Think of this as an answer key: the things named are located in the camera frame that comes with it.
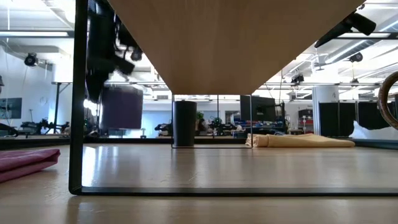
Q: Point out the brown ceramic mug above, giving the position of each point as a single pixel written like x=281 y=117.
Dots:
x=383 y=102

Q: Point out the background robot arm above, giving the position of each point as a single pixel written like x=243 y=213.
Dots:
x=43 y=126
x=163 y=129
x=222 y=127

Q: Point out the white room pillar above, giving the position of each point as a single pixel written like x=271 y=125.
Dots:
x=325 y=105

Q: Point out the orange folded cloth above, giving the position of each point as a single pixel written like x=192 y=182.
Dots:
x=298 y=141

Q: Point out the wooden tray with hole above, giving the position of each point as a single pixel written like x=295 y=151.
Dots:
x=233 y=46

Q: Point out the black metal table frame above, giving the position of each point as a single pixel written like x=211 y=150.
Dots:
x=37 y=142

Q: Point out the black cylindrical cup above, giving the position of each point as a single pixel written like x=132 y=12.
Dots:
x=184 y=124

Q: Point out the black room partition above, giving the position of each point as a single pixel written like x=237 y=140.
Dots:
x=367 y=115

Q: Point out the pink folded cloth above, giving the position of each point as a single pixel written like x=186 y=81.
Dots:
x=25 y=160

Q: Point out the white crumpled cloth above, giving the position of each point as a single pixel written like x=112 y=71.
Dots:
x=373 y=132

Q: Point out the black computer monitor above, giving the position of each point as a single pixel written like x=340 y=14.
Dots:
x=258 y=112

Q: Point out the purple translucent mug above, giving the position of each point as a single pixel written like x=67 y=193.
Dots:
x=122 y=109

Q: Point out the dark wall screen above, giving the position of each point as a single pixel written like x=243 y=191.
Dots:
x=11 y=108

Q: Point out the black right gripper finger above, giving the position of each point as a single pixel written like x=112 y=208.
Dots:
x=335 y=32

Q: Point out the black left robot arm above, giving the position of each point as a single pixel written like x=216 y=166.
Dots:
x=101 y=28

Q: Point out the black ceiling camera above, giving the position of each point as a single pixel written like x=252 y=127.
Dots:
x=356 y=57
x=31 y=59
x=297 y=78

